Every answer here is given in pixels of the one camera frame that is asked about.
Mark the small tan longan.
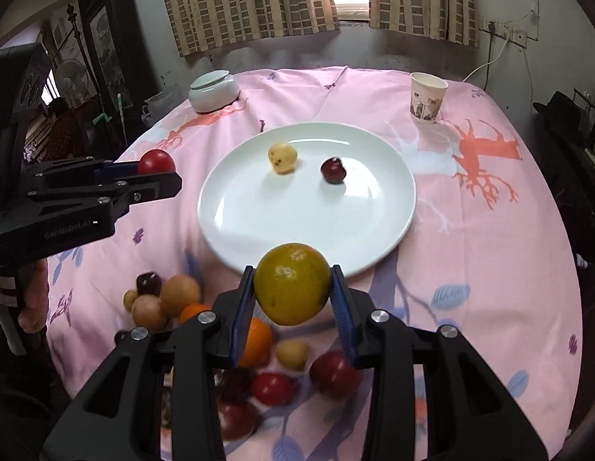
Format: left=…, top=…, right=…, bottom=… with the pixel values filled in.
left=122, top=289, right=138, bottom=312

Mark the tan round pear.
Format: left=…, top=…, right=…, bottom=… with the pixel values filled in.
left=160, top=274, right=202, bottom=317

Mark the small yellow-green fruit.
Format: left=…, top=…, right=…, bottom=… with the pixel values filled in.
left=276, top=339, right=309, bottom=371

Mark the left checkered curtain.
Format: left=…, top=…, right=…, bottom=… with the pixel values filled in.
left=163, top=0, right=339, bottom=57

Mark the standing fan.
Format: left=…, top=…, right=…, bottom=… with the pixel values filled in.
left=55, top=58, right=96, bottom=107

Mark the white lidded ceramic jar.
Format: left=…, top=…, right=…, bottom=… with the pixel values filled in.
left=188, top=70, right=240, bottom=113

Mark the pink patterned tablecloth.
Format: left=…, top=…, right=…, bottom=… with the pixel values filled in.
left=47, top=67, right=582, bottom=454

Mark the pale yellow small fruit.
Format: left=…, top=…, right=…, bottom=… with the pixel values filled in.
left=267, top=143, right=298, bottom=175

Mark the orange mandarin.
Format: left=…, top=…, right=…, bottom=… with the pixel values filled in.
left=179, top=303, right=211, bottom=325
left=238, top=317, right=274, bottom=368

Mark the dark purple passion fruit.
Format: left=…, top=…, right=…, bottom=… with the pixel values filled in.
left=217, top=401, right=260, bottom=442

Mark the green-yellow orange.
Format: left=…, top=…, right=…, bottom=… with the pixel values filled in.
left=254, top=242, right=332, bottom=326

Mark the person's left hand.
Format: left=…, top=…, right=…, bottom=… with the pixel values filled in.
left=18, top=259, right=50, bottom=334

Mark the red cherry tomato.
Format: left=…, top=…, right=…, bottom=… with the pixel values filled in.
left=137, top=149, right=176, bottom=175

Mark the white wall power strip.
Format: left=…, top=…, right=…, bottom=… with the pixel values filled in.
left=480, top=18, right=528, bottom=49

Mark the white round plate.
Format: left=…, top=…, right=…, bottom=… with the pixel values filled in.
left=198, top=122, right=416, bottom=276

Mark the patterned paper cup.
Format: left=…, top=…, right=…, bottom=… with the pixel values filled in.
left=410, top=72, right=449, bottom=123

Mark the white power cable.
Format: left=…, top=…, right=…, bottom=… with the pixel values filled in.
left=462, top=35, right=511, bottom=86

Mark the black hat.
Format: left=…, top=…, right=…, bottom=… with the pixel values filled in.
left=533, top=91, right=582, bottom=129

